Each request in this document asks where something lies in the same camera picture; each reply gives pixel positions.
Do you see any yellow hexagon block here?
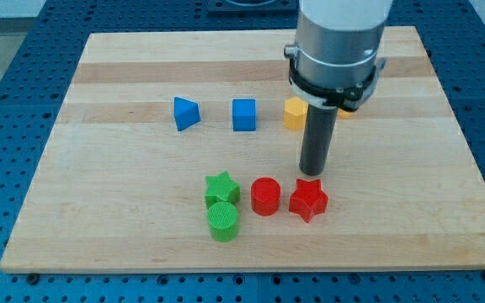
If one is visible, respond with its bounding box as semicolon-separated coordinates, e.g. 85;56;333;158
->
283;97;308;131

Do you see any green star block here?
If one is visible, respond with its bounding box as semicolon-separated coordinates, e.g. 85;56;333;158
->
204;171;241;209

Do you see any red cylinder block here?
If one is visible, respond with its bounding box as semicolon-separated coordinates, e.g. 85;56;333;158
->
251;177;281;216

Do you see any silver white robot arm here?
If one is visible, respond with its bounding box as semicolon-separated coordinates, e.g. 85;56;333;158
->
284;0;392;112

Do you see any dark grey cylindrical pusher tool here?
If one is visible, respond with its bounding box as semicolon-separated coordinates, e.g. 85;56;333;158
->
299;105;338;176

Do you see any yellow block behind arm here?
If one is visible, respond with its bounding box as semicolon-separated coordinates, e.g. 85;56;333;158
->
338;109;354;120

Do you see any red star block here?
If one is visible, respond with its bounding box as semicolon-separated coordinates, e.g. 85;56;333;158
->
288;178;328;223

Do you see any green cylinder block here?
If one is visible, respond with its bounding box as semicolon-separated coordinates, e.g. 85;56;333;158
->
207;202;239;242

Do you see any blue triangular prism block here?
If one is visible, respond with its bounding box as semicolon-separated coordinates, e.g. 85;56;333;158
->
173;97;200;131

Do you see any light wooden board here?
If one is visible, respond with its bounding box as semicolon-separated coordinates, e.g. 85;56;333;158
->
0;26;485;274

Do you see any blue cube block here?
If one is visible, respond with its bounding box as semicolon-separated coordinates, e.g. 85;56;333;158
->
232;98;257;131

